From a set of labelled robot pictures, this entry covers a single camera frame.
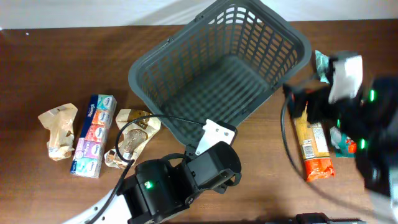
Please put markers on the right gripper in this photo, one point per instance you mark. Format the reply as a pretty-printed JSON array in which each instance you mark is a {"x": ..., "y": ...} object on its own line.
[{"x": 298, "y": 101}]

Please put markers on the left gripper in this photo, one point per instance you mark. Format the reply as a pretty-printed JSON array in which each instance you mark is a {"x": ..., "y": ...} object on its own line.
[{"x": 228, "y": 182}]

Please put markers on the green Nescafe coffee bag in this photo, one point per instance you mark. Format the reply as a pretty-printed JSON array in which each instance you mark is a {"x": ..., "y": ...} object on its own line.
[{"x": 344, "y": 145}]

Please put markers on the light green wipes packet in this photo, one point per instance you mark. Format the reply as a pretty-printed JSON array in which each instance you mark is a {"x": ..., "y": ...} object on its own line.
[{"x": 322, "y": 66}]

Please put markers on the orange spaghetti packet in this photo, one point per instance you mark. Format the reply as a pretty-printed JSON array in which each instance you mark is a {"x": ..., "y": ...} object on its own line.
[{"x": 304, "y": 110}]

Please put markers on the brown-top cookie bag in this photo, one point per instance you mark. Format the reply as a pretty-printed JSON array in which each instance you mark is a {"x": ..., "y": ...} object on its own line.
[{"x": 135, "y": 137}]

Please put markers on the grey plastic basket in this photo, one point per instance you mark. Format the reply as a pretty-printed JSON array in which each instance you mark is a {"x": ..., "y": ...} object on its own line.
[{"x": 221, "y": 66}]

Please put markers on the Kleenex tissue multipack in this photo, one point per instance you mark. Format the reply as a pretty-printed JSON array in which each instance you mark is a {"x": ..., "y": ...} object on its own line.
[{"x": 89, "y": 151}]

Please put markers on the beige snack bag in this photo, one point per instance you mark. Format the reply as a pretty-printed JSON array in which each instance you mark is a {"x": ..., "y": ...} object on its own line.
[{"x": 59, "y": 121}]

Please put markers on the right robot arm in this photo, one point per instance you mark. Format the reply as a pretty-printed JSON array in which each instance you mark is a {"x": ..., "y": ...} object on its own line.
[{"x": 361, "y": 123}]

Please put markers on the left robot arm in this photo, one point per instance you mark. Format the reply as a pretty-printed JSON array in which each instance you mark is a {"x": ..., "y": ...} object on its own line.
[{"x": 160, "y": 189}]

